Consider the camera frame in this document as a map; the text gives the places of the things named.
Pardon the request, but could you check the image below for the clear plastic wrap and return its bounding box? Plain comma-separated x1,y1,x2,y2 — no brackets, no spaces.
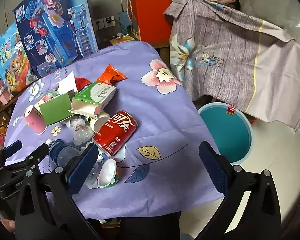
69,116,94,145

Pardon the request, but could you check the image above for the red soda can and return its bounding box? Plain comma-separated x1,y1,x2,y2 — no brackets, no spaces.
92,110,138,155

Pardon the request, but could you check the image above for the grey floral bed sheet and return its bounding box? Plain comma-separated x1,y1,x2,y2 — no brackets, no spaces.
164,0,300,132

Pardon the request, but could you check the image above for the cartoon dog toy box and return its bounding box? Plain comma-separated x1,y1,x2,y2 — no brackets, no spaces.
0,21,38,98

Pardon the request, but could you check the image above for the yellow book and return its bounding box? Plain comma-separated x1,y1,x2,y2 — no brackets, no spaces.
109,34,135,46

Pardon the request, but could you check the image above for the person's left hand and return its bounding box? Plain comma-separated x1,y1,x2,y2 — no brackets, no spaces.
0,219,15,234

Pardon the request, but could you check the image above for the white green yoghurt cup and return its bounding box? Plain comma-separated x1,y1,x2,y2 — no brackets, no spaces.
96,159,119,188

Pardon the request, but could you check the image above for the large blue toy box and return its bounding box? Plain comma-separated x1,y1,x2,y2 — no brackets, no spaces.
12,0,99,78

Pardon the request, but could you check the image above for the white green carton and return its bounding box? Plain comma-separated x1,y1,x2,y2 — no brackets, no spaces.
69,82,117,117

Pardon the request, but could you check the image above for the green white cardboard box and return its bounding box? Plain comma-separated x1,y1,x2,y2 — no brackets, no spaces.
39,91,77,126

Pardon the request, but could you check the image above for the pink toy package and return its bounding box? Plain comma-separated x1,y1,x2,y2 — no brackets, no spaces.
0,64,13,113

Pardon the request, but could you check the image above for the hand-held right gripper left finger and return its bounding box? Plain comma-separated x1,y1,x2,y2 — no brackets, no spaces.
14,142,103,240

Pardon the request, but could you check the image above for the white paper cup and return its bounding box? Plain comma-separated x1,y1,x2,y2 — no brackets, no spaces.
86,111,111,133

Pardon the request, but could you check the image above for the teal plastic bin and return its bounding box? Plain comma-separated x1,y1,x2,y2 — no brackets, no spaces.
197,102,253,165

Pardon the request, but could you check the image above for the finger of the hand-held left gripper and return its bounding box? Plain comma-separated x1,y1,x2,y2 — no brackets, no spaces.
2,144,50,178
0,140,23,172

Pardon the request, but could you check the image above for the orange snack packet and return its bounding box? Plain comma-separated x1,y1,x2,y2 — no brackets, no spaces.
97,64,127,85

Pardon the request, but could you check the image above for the red cardboard box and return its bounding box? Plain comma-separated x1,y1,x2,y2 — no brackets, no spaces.
126,0,173,48

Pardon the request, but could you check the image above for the clear plastic bag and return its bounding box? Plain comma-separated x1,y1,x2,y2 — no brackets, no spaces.
234,0,300,48

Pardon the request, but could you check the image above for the purple floral tablecloth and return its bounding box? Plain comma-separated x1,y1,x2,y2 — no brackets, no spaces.
4,41,225,218

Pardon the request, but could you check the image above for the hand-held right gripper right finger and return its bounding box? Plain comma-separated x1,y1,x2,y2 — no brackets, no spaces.
192,141,282,240

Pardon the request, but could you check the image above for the pink paper cup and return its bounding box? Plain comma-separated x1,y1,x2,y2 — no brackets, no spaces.
24,104,48,134

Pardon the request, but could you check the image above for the clear bottle blue label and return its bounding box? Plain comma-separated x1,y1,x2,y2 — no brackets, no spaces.
45,139,100,180

